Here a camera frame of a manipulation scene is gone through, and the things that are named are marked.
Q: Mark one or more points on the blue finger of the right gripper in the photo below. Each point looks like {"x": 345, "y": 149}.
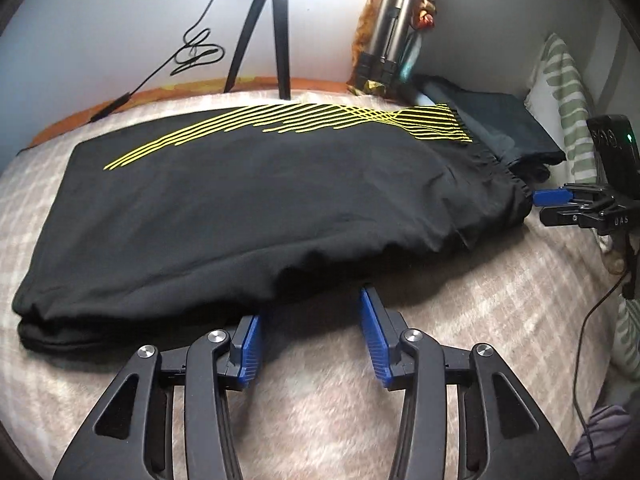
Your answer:
{"x": 552, "y": 197}

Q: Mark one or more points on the black sport pants yellow stripes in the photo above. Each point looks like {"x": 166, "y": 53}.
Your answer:
{"x": 206, "y": 217}

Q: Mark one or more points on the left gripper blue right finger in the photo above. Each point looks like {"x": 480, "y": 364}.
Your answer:
{"x": 381, "y": 338}

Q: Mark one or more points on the orange floral bed sheet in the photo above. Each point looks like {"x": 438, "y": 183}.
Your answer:
{"x": 183, "y": 91}

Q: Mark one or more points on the green white patterned pillow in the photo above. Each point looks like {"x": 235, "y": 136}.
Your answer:
{"x": 557, "y": 100}

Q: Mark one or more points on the beige checked bed cover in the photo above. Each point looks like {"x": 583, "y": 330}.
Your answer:
{"x": 316, "y": 411}

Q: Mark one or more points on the folded dark pants stack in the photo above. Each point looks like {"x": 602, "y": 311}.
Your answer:
{"x": 500, "y": 120}

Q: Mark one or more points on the knotted orange cloth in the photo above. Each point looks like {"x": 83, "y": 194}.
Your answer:
{"x": 423, "y": 14}

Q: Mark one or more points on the folded metal stand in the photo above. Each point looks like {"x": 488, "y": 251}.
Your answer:
{"x": 379, "y": 63}

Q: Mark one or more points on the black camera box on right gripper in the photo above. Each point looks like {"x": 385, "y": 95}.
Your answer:
{"x": 615, "y": 142}

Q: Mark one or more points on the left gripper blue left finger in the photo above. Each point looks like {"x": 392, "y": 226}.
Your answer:
{"x": 245, "y": 354}

